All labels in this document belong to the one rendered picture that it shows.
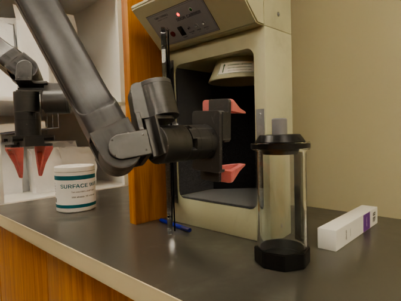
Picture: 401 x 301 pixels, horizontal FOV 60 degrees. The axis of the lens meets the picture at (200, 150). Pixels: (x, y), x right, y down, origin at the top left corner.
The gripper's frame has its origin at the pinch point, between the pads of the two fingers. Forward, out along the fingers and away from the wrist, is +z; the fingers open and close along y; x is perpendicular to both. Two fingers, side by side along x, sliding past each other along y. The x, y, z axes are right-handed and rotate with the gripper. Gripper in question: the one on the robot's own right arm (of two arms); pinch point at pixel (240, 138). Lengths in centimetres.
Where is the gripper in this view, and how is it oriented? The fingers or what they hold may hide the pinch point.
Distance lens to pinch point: 65.2
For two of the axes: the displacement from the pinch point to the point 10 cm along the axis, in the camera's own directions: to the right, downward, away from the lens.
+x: -7.0, -0.7, 7.1
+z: 7.2, -0.7, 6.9
